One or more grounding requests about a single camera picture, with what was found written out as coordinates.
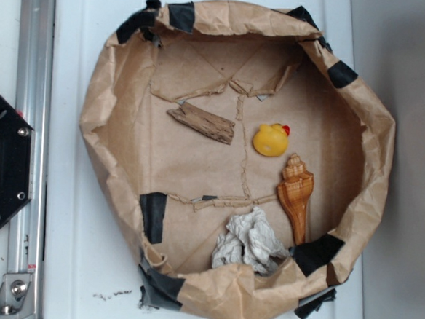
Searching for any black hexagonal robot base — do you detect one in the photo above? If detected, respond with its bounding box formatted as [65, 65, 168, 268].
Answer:
[0, 95, 33, 230]

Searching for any brown wood chip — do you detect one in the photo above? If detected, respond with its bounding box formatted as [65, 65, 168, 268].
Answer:
[167, 102, 235, 145]

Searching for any brown paper bag tray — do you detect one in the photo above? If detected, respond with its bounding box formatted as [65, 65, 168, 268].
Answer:
[79, 0, 396, 319]

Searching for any yellow rubber duck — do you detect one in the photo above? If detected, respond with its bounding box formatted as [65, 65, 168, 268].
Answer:
[253, 123, 290, 157]

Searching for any orange striped conch shell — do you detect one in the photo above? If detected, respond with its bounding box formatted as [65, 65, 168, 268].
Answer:
[277, 154, 314, 245]

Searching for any crumpled white paper towel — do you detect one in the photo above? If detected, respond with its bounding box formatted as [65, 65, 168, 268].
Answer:
[211, 206, 290, 276]

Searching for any white plastic tray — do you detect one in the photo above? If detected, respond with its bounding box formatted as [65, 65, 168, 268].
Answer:
[43, 0, 354, 319]

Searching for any aluminium extrusion rail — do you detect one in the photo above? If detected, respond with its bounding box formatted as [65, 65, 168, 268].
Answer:
[7, 0, 55, 319]

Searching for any metal corner bracket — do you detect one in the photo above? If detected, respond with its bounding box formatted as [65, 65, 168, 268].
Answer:
[0, 273, 34, 319]

